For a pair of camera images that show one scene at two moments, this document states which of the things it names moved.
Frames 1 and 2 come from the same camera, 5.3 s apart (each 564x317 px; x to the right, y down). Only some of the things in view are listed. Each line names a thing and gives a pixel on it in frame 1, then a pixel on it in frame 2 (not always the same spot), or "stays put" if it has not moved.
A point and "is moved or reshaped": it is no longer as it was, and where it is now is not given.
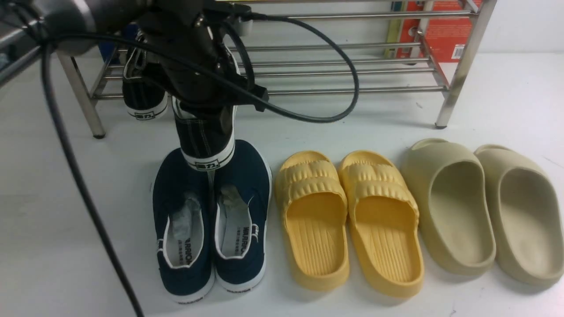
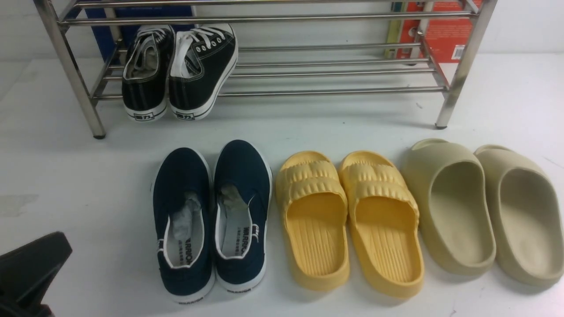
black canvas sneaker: [206, 134] is moved or reshaped
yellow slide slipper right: [384, 219] stays put
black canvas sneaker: [144, 91] stays put
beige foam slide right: [528, 210] stays put
